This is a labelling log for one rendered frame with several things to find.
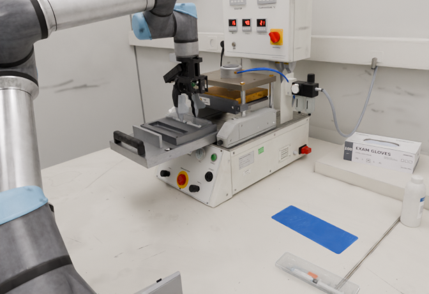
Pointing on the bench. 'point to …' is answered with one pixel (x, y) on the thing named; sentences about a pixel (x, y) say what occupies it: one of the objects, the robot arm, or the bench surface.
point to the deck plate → (257, 135)
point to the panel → (194, 172)
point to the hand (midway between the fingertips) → (187, 115)
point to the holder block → (177, 131)
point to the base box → (258, 160)
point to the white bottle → (413, 202)
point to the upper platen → (255, 94)
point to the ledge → (372, 175)
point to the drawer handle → (129, 141)
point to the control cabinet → (269, 26)
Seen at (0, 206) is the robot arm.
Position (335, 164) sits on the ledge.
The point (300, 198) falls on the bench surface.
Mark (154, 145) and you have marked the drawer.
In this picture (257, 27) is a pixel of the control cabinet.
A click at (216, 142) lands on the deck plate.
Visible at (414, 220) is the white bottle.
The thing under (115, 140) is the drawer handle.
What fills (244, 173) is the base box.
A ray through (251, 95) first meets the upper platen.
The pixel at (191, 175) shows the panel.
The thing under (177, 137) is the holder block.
